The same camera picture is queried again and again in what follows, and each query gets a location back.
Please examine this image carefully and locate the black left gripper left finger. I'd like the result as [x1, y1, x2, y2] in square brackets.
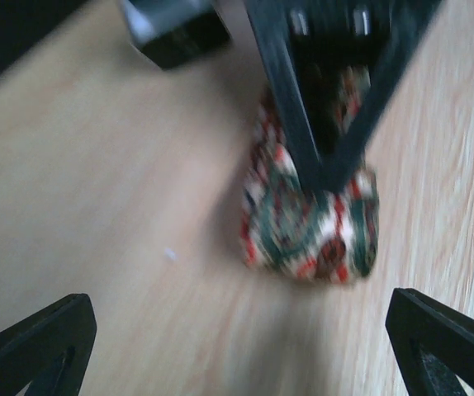
[0, 294, 97, 395]

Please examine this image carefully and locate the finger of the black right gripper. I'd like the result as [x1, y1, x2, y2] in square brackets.
[245, 0, 439, 193]

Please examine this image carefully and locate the patterned paisley tie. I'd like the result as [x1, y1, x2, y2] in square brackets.
[240, 87, 379, 284]

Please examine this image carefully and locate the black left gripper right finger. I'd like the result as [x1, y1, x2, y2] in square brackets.
[386, 288, 474, 395]

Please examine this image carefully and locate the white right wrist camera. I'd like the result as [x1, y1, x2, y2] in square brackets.
[119, 0, 231, 70]

